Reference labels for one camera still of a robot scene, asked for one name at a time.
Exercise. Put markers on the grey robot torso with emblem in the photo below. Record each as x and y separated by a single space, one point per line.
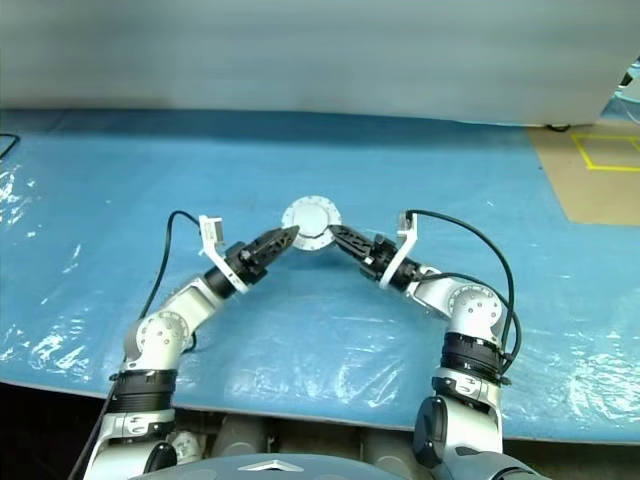
260 466

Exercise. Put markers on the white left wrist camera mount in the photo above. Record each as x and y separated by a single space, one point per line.
212 240

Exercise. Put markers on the round silver motor lid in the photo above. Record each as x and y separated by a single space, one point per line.
311 220

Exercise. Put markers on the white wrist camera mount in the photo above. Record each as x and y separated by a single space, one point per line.
212 240
404 245

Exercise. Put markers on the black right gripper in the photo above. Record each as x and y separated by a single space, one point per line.
381 257

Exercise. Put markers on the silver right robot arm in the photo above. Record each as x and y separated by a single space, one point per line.
475 305

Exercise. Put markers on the black panel foot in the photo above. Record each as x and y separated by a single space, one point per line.
557 128

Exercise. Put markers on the white backdrop panel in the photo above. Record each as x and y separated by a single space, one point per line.
300 55

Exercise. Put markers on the blue plastic table sheet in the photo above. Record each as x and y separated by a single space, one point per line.
350 165

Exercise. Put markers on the brown cardboard sheet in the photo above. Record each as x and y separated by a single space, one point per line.
595 200

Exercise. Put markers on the grey rounded shape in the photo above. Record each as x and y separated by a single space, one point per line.
240 434
385 446

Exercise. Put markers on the white object with teal print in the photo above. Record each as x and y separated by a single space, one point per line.
186 445

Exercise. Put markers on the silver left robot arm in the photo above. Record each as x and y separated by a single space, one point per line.
160 340

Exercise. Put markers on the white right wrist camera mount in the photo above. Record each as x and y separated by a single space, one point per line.
404 245

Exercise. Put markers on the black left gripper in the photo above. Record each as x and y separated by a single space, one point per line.
247 267

